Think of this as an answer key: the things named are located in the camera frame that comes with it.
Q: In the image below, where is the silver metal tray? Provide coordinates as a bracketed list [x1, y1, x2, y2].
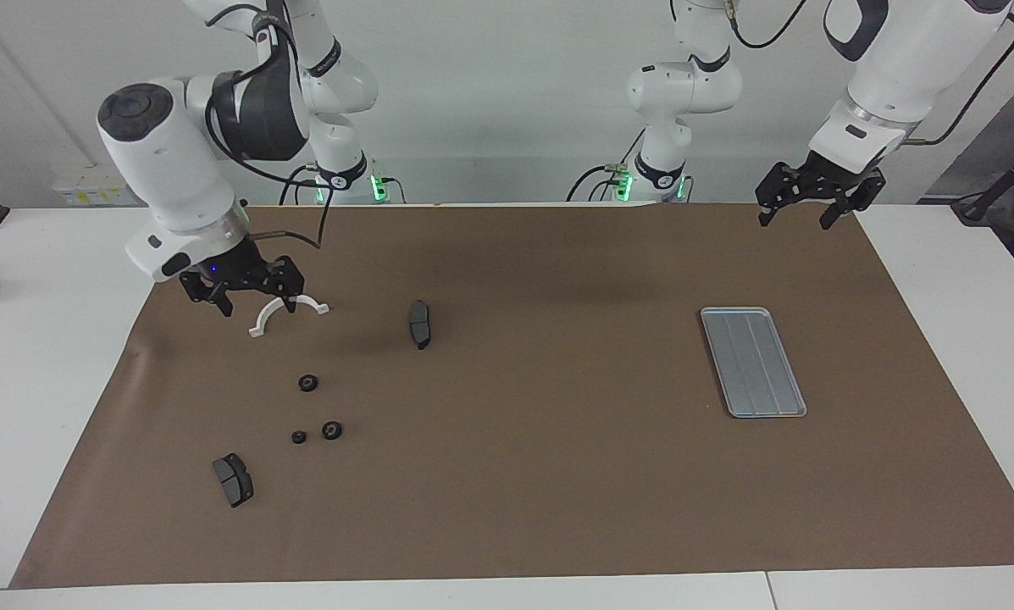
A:
[700, 307, 809, 419]

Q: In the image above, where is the long grey brake pad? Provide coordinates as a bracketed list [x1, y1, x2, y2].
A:
[408, 300, 433, 351]

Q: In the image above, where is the short grooved grey brake pad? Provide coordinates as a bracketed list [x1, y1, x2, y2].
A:
[212, 453, 255, 509]

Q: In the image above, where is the brown table mat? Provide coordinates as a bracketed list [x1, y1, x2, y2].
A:
[8, 202, 1014, 590]

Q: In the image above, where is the white curved plastic bracket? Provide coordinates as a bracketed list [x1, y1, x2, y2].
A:
[248, 292, 331, 339]

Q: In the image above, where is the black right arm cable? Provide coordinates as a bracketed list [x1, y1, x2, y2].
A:
[204, 0, 335, 251]

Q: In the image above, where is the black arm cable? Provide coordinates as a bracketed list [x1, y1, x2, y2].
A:
[204, 0, 335, 251]
[727, 0, 1014, 147]

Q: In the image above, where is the black base cable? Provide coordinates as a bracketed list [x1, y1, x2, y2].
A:
[566, 127, 647, 204]
[280, 161, 321, 207]

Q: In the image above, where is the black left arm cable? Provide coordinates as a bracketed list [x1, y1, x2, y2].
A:
[727, 0, 1014, 147]

